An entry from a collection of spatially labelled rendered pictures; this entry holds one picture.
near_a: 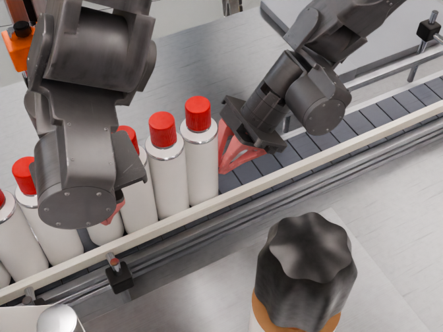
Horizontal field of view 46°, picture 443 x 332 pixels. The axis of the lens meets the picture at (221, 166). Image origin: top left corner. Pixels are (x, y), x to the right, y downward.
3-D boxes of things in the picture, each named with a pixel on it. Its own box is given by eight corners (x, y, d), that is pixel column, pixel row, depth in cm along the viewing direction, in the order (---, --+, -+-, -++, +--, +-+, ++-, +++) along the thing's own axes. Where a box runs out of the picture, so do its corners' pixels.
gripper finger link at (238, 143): (212, 182, 76) (249, 133, 72) (190, 149, 80) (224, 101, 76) (242, 186, 81) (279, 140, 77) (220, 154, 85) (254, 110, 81)
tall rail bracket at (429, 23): (423, 101, 103) (451, 31, 91) (399, 78, 107) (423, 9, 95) (436, 95, 104) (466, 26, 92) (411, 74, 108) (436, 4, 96)
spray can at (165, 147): (169, 232, 78) (156, 141, 62) (149, 210, 81) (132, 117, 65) (196, 214, 81) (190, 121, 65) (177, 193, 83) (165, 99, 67)
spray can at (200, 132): (190, 215, 80) (182, 122, 64) (182, 189, 84) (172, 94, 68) (223, 206, 81) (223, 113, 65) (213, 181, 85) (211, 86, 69)
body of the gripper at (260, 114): (252, 149, 71) (285, 108, 68) (217, 103, 77) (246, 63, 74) (281, 156, 76) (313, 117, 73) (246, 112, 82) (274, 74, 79)
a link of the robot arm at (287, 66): (308, 53, 75) (282, 38, 71) (333, 79, 70) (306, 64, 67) (279, 91, 78) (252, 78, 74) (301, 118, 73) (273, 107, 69)
